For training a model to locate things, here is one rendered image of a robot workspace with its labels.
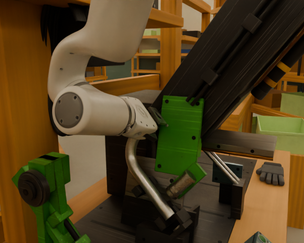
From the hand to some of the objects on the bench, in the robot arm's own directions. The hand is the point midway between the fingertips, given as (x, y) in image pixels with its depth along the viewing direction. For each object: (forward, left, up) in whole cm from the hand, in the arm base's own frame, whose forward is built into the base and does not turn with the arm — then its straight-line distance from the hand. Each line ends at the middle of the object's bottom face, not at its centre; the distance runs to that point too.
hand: (150, 121), depth 75 cm
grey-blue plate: (-16, -22, -32) cm, 42 cm away
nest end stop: (-10, +6, -29) cm, 32 cm away
